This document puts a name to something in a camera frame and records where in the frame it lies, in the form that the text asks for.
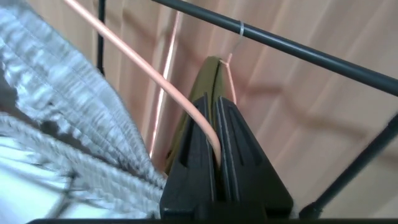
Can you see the pink clothes hanger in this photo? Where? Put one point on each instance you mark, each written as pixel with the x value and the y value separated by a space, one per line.
pixel 149 73
pixel 230 77

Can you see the green printed t-shirt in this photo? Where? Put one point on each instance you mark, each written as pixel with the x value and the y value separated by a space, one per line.
pixel 206 81

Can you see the pale grey shorts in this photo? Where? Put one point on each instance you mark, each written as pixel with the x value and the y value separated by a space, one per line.
pixel 68 124

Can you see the beige curtain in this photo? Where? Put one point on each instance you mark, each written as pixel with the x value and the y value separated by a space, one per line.
pixel 311 124

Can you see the black clothes rack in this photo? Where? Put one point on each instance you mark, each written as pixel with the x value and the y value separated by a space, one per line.
pixel 311 54

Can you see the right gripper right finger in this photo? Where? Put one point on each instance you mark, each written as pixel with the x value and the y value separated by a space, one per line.
pixel 252 180

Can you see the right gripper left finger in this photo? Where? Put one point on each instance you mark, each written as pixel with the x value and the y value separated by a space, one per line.
pixel 189 180

